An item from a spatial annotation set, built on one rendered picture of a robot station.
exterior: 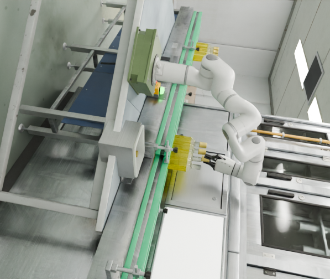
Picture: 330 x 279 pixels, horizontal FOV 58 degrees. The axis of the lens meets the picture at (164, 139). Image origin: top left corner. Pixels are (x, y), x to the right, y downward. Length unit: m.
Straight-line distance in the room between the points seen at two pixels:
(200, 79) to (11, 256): 1.24
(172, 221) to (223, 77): 0.78
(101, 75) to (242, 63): 6.34
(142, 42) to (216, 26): 6.34
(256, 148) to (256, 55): 6.76
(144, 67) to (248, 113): 0.50
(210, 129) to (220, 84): 0.83
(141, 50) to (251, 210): 1.05
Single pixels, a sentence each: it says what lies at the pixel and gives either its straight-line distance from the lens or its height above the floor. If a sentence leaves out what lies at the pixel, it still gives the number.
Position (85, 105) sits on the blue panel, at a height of 0.41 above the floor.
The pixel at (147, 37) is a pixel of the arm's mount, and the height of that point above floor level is 0.81.
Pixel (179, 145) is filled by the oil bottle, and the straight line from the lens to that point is 1.75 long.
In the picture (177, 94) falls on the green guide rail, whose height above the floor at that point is 0.93.
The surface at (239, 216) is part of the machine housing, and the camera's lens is 1.71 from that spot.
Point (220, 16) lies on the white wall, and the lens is 7.62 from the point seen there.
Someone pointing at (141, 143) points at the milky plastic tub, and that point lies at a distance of 1.51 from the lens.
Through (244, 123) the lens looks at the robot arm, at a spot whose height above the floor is 1.29.
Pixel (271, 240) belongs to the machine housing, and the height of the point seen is 1.56.
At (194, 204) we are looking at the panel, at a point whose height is 1.14.
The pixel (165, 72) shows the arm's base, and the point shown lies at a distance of 1.47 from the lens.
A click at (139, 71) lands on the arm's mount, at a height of 0.80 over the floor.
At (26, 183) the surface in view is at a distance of 1.93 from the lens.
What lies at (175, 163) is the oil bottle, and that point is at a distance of 1.66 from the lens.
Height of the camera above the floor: 1.10
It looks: 6 degrees down
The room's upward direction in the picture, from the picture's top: 99 degrees clockwise
